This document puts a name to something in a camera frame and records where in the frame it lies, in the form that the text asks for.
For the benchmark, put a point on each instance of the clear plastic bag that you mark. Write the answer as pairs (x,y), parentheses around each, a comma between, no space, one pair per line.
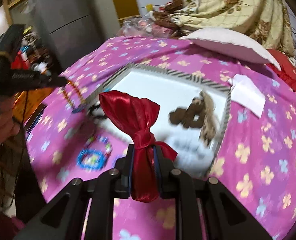
(143,26)

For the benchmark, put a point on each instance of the grey refrigerator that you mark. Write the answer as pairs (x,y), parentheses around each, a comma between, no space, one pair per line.
(68,22)

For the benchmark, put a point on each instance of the beige floral quilt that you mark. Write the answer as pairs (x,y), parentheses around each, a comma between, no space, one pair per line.
(227,2)

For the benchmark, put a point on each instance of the small yellow object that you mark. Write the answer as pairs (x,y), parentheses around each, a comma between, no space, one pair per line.
(149,7)

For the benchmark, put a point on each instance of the person's dark red clothing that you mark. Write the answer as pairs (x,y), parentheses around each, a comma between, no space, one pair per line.
(3,226)

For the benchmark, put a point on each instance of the striped gift box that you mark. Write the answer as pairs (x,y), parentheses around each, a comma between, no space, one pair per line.
(150,82)

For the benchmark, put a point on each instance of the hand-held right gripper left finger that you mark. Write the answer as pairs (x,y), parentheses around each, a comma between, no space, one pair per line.
(130,166)

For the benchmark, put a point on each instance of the white pillow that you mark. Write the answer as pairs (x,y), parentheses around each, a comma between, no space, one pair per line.
(227,43)

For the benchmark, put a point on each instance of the person's left hand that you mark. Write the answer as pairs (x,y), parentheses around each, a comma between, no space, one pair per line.
(4,127)

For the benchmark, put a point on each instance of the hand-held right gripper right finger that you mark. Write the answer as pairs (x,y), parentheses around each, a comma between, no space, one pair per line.
(156,166)

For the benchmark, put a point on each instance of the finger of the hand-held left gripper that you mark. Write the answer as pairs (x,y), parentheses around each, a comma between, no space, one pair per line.
(55,81)

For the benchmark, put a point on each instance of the red satin bow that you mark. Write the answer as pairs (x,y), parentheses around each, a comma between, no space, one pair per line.
(130,112)

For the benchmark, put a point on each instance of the red frilled cushion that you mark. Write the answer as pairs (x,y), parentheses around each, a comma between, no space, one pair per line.
(290,72)

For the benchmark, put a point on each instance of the white paper sheet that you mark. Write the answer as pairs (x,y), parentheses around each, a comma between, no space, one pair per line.
(250,98)
(237,78)

